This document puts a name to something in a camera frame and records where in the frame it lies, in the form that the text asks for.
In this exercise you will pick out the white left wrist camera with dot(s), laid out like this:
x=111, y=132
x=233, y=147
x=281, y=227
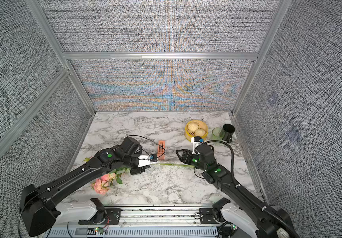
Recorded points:
x=147, y=160

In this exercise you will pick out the aluminium frame post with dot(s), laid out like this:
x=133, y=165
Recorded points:
x=46, y=28

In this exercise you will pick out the dark green mug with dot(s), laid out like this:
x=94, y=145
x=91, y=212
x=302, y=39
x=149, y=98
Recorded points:
x=228, y=130

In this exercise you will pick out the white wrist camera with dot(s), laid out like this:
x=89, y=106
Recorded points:
x=147, y=160
x=196, y=141

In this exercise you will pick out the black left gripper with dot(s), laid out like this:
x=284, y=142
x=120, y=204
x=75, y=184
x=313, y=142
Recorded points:
x=140, y=170

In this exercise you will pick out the pink tape dispenser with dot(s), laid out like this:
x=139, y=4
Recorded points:
x=161, y=150

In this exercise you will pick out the aluminium front rail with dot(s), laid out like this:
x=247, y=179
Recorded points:
x=147, y=221

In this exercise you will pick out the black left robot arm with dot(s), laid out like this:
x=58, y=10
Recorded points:
x=38, y=203

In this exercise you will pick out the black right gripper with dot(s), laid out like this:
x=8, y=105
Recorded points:
x=185, y=153

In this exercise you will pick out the yellow bamboo steamer basket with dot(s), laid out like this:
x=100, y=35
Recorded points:
x=201, y=124

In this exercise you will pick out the pink artificial rose stem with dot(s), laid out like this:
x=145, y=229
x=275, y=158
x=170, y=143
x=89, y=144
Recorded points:
x=102, y=184

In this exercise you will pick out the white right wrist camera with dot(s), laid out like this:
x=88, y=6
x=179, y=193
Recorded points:
x=196, y=141

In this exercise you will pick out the green translucent cup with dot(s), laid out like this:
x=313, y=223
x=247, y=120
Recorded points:
x=217, y=134

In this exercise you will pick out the cream steamed bun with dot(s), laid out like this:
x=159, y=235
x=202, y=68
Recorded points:
x=192, y=127
x=200, y=132

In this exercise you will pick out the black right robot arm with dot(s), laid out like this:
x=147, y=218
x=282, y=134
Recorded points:
x=255, y=217

